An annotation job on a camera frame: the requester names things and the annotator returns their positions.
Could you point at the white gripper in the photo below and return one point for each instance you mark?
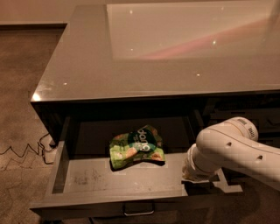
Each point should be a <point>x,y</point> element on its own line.
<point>196,171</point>

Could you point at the drawer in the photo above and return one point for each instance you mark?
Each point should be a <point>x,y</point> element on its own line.
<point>267,120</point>
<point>83,182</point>

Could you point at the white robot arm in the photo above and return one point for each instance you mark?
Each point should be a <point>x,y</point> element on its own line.
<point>232,144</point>

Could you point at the dark grey drawer cabinet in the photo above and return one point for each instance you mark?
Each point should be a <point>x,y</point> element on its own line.
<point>136,60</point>

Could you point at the green snack bag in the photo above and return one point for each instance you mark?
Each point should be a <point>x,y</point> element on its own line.
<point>142,145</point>

